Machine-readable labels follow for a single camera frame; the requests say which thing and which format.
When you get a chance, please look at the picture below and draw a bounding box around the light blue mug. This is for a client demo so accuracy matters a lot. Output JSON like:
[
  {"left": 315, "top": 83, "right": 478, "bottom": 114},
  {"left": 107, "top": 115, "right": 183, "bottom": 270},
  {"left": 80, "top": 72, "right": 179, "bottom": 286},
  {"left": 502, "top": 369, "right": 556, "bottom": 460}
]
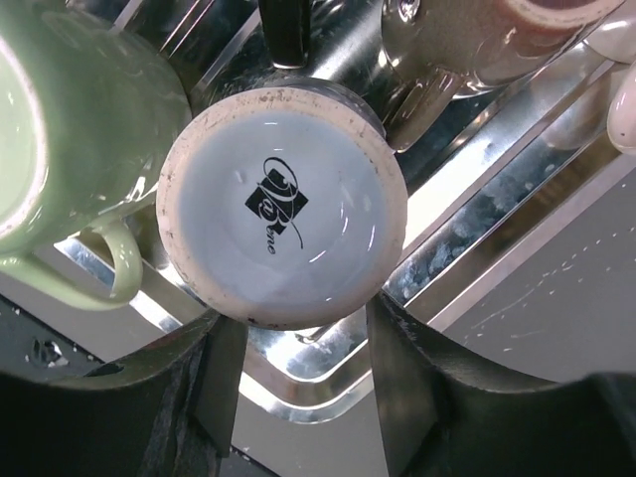
[{"left": 156, "top": 79, "right": 407, "bottom": 330}]

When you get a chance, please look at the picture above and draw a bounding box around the small brown mug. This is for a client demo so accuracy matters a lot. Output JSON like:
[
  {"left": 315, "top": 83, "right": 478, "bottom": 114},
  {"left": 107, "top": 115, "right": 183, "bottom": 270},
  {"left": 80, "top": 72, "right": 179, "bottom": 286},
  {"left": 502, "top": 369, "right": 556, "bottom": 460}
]
[{"left": 382, "top": 0, "right": 621, "bottom": 152}]

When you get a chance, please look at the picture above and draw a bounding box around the cream white mug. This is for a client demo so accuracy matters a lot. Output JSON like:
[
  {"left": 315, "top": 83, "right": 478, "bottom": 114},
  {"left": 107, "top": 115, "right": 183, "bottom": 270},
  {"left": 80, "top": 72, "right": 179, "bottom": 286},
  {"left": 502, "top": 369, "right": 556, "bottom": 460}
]
[{"left": 585, "top": 0, "right": 635, "bottom": 157}]

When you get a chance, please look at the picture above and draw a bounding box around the steel metal tray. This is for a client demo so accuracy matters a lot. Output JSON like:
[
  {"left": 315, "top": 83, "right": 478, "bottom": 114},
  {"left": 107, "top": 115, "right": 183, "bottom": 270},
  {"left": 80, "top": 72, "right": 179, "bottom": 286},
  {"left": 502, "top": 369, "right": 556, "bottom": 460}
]
[{"left": 0, "top": 0, "right": 636, "bottom": 426}]

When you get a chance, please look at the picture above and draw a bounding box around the light green mug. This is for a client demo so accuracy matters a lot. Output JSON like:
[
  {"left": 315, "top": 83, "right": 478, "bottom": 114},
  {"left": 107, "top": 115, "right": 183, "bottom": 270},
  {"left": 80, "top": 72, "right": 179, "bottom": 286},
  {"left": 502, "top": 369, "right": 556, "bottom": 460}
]
[{"left": 1, "top": 1, "right": 191, "bottom": 310}]

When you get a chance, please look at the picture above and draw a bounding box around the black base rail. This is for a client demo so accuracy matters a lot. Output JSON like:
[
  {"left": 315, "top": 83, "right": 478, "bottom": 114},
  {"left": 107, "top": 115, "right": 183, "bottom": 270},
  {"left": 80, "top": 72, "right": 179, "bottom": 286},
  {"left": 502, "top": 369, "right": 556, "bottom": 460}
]
[{"left": 0, "top": 296, "right": 103, "bottom": 382}]

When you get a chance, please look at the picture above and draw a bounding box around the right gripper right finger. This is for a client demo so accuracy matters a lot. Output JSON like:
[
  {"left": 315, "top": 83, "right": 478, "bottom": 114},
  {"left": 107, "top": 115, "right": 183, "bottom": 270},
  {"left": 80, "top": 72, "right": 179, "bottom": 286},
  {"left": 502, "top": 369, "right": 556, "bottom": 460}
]
[{"left": 367, "top": 293, "right": 635, "bottom": 476}]

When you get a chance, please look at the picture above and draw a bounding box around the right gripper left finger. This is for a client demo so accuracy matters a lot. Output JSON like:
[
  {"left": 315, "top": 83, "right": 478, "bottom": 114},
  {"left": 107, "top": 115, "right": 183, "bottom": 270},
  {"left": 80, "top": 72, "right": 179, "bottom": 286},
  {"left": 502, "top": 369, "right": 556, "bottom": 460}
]
[{"left": 1, "top": 310, "right": 247, "bottom": 476}]

